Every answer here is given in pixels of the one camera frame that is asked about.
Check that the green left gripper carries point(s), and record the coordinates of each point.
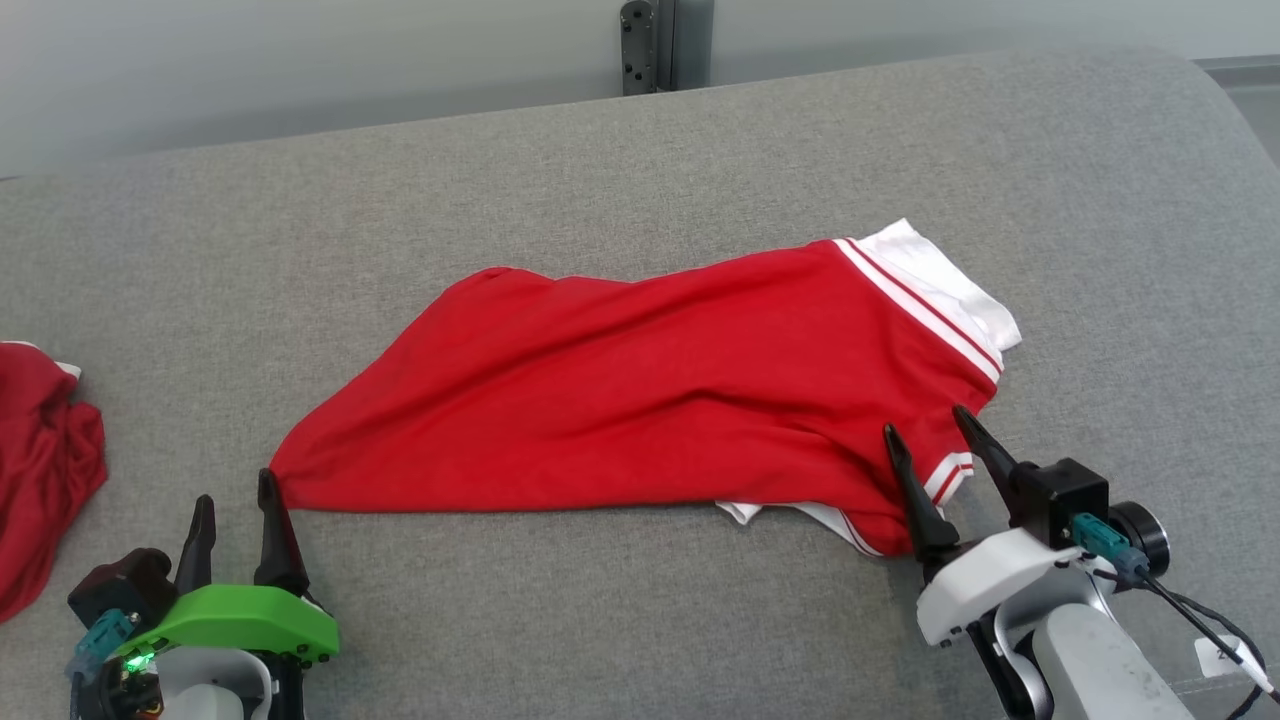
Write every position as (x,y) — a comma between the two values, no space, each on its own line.
(240,620)

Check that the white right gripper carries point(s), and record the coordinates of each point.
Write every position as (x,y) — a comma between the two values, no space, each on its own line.
(985,580)

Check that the red white-striped shorts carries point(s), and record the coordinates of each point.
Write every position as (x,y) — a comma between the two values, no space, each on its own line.
(40,470)

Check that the red white basketball jersey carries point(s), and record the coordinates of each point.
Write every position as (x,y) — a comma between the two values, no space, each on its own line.
(650,390)

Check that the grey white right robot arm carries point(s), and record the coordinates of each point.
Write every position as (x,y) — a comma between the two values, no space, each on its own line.
(1090,670)

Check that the grey fabric sofa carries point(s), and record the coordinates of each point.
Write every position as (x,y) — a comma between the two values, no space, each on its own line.
(640,170)

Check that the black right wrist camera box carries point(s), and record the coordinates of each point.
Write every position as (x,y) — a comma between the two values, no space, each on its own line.
(1065,495)

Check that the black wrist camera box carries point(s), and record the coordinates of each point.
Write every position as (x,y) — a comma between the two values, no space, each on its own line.
(125,580)
(1065,495)

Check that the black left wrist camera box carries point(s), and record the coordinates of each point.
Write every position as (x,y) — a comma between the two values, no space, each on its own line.
(125,580)

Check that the teal left camera connector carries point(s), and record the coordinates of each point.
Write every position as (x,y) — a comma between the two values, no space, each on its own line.
(105,635)

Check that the teal camera connector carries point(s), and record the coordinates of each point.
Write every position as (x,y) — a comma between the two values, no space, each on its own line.
(105,635)
(1105,545)

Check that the teal right camera connector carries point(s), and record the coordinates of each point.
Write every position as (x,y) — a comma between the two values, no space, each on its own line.
(1105,545)

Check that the black perforated metal bracket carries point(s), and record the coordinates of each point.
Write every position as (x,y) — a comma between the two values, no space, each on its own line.
(638,45)

